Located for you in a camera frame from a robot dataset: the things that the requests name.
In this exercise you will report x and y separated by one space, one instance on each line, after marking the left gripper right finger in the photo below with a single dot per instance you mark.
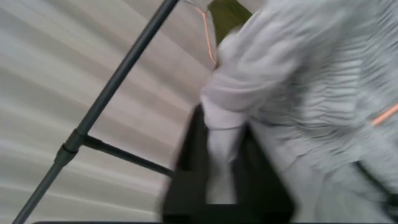
264 186

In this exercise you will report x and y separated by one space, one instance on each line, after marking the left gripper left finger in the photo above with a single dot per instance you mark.
189 174

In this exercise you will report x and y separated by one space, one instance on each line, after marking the pale grey garment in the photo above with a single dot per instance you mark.
311 93

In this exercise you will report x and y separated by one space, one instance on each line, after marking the green printed shirt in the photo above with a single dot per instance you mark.
228 15

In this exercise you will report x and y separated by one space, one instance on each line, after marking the black clothes rack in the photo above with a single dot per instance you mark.
115 81

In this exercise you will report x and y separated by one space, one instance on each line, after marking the white curtain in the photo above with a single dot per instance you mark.
62 62

